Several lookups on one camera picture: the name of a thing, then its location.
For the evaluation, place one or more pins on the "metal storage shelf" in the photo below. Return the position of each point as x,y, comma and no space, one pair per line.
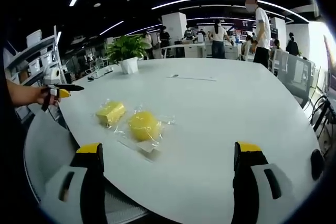
31,58

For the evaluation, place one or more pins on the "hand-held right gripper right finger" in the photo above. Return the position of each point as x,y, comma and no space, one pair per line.
246,187

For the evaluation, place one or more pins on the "rectangular yellow silicone block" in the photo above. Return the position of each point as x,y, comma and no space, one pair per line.
110,113

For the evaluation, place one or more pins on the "grey mesh office chair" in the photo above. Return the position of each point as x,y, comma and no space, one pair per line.
295,77

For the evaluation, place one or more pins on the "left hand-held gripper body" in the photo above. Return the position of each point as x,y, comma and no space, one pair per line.
53,75

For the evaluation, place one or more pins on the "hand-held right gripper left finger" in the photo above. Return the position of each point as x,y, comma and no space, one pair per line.
89,187

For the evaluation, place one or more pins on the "green potted plant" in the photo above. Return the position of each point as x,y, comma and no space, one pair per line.
127,51

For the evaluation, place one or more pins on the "person's left hand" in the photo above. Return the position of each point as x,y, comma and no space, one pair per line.
43,97

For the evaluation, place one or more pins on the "black oval object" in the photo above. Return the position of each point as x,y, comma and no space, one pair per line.
317,165

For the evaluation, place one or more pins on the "white cabinet desk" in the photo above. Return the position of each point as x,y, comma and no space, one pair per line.
183,50

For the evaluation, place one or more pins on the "small cardboard piece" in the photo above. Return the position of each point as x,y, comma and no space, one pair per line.
148,148

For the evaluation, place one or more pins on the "round yellow silicone block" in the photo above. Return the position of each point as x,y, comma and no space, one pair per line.
144,125

